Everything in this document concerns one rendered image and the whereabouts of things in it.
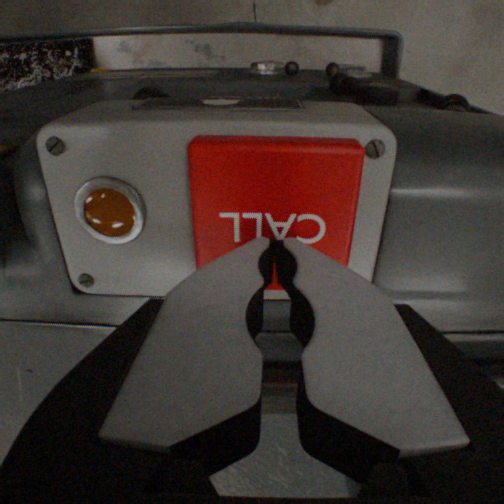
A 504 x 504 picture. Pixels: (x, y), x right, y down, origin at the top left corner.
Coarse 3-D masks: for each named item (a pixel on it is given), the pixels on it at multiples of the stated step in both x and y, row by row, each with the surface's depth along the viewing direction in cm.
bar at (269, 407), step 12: (264, 372) 18; (276, 372) 18; (288, 372) 18; (492, 372) 18; (264, 384) 17; (276, 384) 17; (288, 384) 17; (264, 396) 17; (276, 396) 17; (288, 396) 17; (264, 408) 17; (276, 408) 17; (288, 408) 17
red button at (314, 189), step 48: (192, 144) 12; (240, 144) 12; (288, 144) 12; (336, 144) 12; (192, 192) 13; (240, 192) 13; (288, 192) 13; (336, 192) 13; (240, 240) 14; (336, 240) 14
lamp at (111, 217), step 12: (96, 192) 14; (108, 192) 14; (120, 192) 14; (84, 204) 15; (96, 204) 14; (108, 204) 14; (120, 204) 14; (96, 216) 15; (108, 216) 15; (120, 216) 15; (132, 216) 15; (96, 228) 15; (108, 228) 15; (120, 228) 15
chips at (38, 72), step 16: (0, 48) 73; (16, 48) 73; (32, 48) 73; (48, 48) 73; (64, 48) 73; (80, 48) 73; (0, 64) 72; (16, 64) 72; (32, 64) 73; (48, 64) 74; (64, 64) 72; (80, 64) 73; (0, 80) 73; (16, 80) 74; (32, 80) 75; (48, 80) 76
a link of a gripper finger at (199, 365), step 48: (192, 288) 10; (240, 288) 10; (192, 336) 8; (240, 336) 8; (144, 384) 7; (192, 384) 7; (240, 384) 7; (144, 432) 6; (192, 432) 6; (240, 432) 7
